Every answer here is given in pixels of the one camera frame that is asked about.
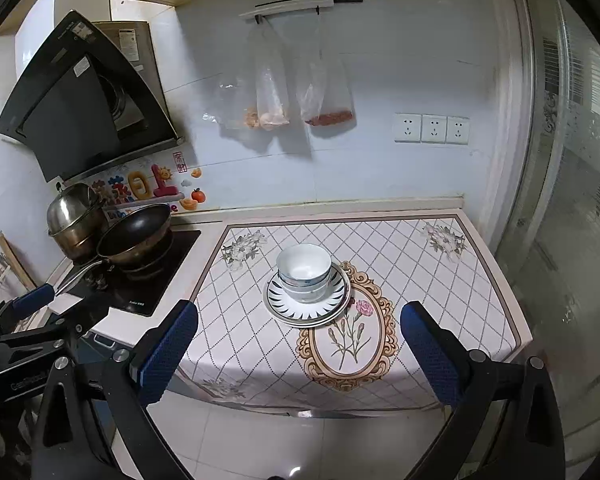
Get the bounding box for dark rimmed white bowl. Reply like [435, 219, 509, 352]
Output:
[282, 285, 328, 304]

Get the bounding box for steel pot with lid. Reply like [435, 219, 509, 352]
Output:
[46, 182, 108, 261]

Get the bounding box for pink floral white plate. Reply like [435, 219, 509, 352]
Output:
[272, 265, 353, 328]

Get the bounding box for clear bag with red contents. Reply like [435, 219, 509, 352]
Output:
[296, 10, 356, 127]

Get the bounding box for frosted glass sliding door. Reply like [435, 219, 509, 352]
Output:
[495, 0, 600, 451]

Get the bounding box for blue print white bowl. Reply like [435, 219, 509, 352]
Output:
[276, 244, 332, 286]

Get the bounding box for colourful wall stickers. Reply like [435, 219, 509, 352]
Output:
[92, 152, 206, 216]

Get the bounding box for black frying pan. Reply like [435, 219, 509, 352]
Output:
[55, 203, 176, 296]

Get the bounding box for wall hook rail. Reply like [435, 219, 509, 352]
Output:
[239, 0, 363, 23]

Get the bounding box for black range hood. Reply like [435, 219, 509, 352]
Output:
[0, 10, 186, 183]

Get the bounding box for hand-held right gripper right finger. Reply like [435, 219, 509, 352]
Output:
[400, 301, 566, 480]

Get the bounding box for plain white bowl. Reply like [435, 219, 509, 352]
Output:
[278, 272, 331, 295]

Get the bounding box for dark striped white plate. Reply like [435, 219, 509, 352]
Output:
[266, 262, 350, 322]

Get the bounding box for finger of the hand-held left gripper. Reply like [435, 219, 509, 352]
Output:
[50, 292, 112, 333]
[0, 284, 56, 318]

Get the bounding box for wooden board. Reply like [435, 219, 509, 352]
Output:
[0, 231, 37, 293]

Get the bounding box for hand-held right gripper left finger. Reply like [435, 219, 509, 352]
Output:
[30, 300, 199, 480]

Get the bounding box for white wall socket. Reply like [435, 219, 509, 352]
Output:
[394, 113, 423, 143]
[421, 115, 448, 144]
[446, 116, 470, 145]

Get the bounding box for printed floral table cover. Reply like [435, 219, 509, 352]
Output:
[175, 212, 533, 411]

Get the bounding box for black cooktop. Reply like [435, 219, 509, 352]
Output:
[60, 227, 202, 317]

